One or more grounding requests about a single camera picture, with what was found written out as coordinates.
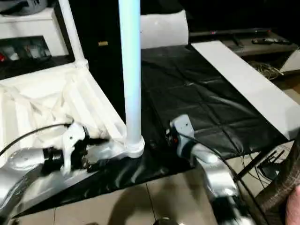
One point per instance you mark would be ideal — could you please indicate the white cardboard box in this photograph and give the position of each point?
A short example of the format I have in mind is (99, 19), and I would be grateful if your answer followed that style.
(290, 62)

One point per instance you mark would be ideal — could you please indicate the black remote control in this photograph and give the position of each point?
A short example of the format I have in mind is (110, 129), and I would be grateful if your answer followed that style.
(270, 41)

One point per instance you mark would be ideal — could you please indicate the white plastic table top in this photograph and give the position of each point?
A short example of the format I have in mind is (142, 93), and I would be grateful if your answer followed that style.
(35, 93)

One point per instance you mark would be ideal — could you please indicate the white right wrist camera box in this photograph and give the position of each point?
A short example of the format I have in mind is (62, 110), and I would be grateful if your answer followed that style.
(182, 126)

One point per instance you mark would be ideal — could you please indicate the white cabinet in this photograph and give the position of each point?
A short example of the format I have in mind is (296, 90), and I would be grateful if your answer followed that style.
(30, 28)

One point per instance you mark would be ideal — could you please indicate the white plastic table leg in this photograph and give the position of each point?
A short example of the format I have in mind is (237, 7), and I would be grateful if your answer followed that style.
(72, 30)
(131, 70)

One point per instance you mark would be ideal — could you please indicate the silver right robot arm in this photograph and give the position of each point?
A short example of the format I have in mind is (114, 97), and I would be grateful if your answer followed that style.
(215, 168)

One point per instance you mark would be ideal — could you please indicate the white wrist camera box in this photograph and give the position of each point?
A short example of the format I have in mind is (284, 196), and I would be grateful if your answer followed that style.
(182, 126)
(71, 136)

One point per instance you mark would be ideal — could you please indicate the small tan label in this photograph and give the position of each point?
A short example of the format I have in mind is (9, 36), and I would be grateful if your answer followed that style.
(102, 43)

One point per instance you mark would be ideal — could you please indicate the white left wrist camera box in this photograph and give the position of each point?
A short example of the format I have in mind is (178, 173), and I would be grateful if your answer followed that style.
(71, 136)

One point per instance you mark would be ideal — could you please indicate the red bottle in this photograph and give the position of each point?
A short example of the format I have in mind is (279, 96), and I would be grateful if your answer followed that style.
(2, 57)

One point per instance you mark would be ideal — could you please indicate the dark textured bundle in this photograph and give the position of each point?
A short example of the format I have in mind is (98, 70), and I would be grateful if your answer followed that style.
(281, 182)

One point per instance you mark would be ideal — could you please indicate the white flat board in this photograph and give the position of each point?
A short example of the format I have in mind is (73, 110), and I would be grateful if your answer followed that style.
(246, 82)

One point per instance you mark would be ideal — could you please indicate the dark rounded robot base part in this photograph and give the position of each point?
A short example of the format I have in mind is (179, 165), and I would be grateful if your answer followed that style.
(162, 221)

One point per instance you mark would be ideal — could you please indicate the black mat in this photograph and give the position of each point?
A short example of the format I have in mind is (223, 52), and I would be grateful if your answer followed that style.
(199, 98)

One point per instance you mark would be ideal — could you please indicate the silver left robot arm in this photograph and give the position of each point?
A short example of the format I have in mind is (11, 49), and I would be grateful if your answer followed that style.
(21, 164)

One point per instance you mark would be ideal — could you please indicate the black router with label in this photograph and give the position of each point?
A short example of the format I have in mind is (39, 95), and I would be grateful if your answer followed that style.
(269, 168)

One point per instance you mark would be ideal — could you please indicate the black metal table frame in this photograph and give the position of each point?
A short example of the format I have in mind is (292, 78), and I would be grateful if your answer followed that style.
(257, 164)

